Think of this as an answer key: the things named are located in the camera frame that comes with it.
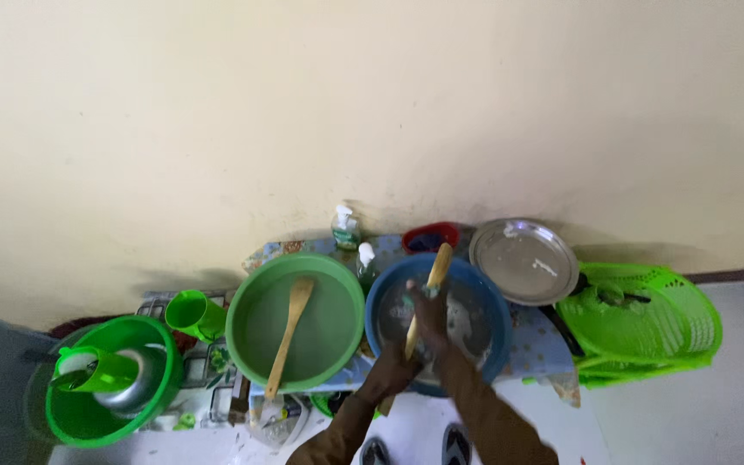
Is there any green plastic mug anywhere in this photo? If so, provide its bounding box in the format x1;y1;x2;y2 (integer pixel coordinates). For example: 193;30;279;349
54;345;140;394

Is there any clear plastic bag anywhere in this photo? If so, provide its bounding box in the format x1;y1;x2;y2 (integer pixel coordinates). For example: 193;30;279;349
246;395;311;450

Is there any blue floral tablecloth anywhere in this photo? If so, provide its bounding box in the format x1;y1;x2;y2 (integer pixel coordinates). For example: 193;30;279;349
241;232;583;414

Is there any large green plastic bowl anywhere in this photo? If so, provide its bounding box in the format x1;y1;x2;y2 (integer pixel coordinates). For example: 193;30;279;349
44;315;183;449

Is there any person's right sandal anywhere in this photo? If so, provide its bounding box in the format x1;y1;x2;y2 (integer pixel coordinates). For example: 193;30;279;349
442;423;473;465

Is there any blue plastic basin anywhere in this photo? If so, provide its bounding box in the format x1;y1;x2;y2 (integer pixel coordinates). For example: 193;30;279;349
364;253;514;398

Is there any person's sandal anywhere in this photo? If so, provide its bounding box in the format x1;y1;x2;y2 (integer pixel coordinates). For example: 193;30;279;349
359;437;392;465
442;423;473;465

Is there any long wooden spoon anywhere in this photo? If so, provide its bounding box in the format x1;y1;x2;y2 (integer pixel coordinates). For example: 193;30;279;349
264;276;316;401

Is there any floral gas stove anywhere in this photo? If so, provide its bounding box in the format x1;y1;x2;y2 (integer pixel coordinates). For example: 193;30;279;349
136;291;250;430

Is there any person's right hand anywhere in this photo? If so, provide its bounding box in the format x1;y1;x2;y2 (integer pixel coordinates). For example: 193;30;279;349
404;281;462;364

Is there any red plastic bowl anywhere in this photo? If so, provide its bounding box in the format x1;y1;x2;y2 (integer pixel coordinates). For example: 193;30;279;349
401;221;462;255

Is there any steel pot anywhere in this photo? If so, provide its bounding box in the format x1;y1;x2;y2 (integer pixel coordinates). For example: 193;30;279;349
91;345;167;414

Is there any green plastic basin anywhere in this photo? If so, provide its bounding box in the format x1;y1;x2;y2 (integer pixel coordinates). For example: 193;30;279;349
225;253;366;394

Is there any person's left sandal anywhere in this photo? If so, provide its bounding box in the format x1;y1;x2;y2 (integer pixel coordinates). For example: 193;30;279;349
359;437;392;465

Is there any wooden spatula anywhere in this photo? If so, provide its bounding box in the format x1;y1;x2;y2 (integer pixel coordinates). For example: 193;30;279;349
403;242;455;361

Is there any green plastic cup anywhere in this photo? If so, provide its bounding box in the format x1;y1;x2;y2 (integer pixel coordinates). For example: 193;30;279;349
164;289;227;343

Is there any round steel plate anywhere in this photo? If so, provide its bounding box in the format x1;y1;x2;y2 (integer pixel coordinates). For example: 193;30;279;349
469;218;581;307

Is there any person's left hand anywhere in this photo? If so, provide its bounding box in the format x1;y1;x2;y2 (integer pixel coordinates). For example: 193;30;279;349
362;345;425;406

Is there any soap bottle with green label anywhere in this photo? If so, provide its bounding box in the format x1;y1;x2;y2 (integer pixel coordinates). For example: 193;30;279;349
331;205;362;251

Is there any bright green plastic basket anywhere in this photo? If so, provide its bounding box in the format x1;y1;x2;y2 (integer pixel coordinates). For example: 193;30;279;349
554;261;723;390

